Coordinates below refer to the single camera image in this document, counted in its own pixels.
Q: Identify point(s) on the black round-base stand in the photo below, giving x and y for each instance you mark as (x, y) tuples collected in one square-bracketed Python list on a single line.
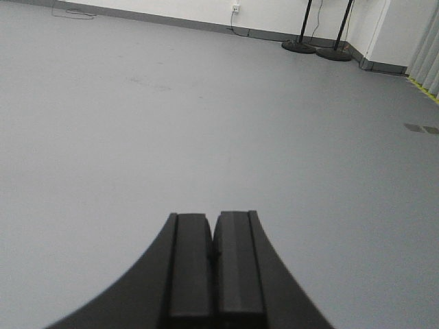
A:
[(298, 46), (335, 53)]

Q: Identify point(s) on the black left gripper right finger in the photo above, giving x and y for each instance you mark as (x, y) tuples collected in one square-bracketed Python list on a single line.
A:
[(254, 288)]

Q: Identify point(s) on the grey floor outlet plate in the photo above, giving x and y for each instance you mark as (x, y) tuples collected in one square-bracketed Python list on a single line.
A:
[(422, 128)]

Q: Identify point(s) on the grey curtain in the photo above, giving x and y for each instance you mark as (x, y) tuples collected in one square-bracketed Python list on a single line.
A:
[(423, 67)]

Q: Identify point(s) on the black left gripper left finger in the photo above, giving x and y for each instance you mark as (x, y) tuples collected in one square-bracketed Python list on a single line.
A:
[(170, 286)]

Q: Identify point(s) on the black round-base stand right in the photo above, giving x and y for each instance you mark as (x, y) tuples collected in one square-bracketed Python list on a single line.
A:
[(335, 53)]

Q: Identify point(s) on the black round-base stand left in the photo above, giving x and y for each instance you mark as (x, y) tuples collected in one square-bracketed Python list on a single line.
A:
[(298, 46)]

